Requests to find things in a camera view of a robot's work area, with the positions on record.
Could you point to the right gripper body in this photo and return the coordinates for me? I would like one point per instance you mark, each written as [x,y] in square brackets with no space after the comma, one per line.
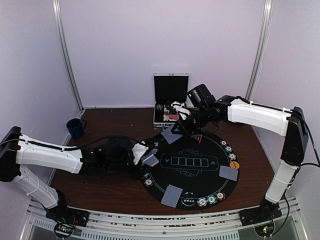
[202,118]

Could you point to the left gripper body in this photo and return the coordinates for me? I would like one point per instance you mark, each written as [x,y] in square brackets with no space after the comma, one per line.
[116,167]

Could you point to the playing card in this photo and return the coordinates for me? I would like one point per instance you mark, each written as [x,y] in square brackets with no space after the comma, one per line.
[170,135]

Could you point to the orange chip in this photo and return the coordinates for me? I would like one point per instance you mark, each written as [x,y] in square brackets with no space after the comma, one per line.
[148,182]
[223,143]
[220,196]

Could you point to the blue-backed card deck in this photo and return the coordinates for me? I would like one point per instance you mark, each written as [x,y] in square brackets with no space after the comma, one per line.
[150,159]

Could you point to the blue chip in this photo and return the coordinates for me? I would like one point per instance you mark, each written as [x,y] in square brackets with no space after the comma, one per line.
[232,157]
[202,201]

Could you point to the dealt card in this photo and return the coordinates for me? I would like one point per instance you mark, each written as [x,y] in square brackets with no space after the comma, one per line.
[228,173]
[171,196]

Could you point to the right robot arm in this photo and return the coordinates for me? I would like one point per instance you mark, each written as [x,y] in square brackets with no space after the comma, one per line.
[288,124]

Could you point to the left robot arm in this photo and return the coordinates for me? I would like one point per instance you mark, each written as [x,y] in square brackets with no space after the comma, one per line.
[18,150]

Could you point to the card box in case lower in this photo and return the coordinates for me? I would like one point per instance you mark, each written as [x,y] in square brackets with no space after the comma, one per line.
[170,117]

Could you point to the yellow-green cup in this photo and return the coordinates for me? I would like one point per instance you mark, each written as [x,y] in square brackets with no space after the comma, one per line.
[239,102]

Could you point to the chips in case left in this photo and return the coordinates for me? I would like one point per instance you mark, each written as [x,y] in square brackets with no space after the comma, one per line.
[159,107]

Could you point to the aluminium poker case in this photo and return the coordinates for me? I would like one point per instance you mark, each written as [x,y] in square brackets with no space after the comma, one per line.
[168,87]

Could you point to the round black poker mat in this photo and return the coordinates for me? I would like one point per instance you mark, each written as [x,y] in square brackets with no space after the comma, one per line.
[191,163]

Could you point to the dark blue ceramic mug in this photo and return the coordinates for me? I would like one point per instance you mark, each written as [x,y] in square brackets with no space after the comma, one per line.
[76,127]

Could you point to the orange big blind button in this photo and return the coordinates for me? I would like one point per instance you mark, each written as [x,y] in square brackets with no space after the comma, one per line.
[234,165]

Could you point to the clear dealer button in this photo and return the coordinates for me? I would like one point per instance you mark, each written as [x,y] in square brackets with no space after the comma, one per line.
[188,199]

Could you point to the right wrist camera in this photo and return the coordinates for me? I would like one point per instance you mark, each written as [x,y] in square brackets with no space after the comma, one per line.
[178,108]

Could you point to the front aluminium rail base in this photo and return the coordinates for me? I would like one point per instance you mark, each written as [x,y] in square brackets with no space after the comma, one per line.
[223,225]

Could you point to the left aluminium frame post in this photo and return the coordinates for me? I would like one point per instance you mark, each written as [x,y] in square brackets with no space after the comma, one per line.
[65,53]

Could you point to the aluminium frame post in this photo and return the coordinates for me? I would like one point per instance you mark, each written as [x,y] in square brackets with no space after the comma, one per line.
[260,50]
[65,53]

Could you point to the right aluminium frame post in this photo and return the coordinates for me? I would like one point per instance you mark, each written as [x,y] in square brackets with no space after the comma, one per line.
[260,50]

